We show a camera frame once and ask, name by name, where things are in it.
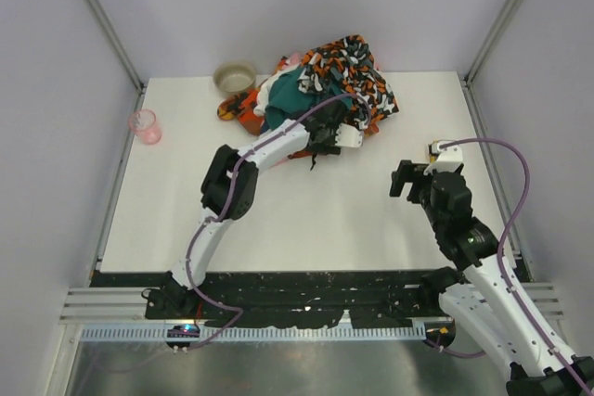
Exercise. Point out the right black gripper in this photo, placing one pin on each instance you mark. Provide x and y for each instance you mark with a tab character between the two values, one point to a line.
413	180

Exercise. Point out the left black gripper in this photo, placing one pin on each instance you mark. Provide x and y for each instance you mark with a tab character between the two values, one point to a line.
328	119

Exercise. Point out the dark teal cloth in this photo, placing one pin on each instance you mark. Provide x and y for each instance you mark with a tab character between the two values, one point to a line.
280	98

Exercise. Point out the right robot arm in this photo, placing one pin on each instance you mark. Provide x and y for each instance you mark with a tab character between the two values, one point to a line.
482	293

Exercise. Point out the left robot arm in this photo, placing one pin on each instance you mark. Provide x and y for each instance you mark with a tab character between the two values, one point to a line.
228	191

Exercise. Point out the pink white patterned cloth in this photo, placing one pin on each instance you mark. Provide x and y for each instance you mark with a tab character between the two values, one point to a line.
290	137

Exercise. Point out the black orange camouflage cloth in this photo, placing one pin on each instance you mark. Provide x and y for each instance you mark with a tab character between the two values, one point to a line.
347	66

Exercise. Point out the orange black patterned cloth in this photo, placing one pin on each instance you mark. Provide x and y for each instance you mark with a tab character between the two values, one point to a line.
240	107

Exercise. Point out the beige ceramic bowl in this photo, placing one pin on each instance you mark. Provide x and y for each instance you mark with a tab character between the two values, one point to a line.
234	77

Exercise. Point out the pink transparent plastic cup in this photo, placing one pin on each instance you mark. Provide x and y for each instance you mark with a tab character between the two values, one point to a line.
145	126

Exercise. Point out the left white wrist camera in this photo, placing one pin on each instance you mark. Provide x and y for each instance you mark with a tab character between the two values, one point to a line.
348	136

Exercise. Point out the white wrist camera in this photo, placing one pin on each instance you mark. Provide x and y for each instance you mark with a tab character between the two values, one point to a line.
444	156
348	136

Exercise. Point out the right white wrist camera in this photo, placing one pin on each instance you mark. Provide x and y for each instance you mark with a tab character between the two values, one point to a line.
444	156

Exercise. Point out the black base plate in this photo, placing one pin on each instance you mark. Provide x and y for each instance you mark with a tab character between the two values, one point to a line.
305	300

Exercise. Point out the right aluminium frame post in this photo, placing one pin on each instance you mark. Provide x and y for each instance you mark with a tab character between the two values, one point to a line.
502	22

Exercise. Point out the aluminium frame post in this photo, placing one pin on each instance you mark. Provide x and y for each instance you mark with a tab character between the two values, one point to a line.
502	22
104	24

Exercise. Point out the left aluminium frame post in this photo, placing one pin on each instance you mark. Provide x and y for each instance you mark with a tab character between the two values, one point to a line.
104	24

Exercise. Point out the slotted cable duct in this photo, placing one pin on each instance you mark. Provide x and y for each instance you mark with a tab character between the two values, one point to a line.
343	331

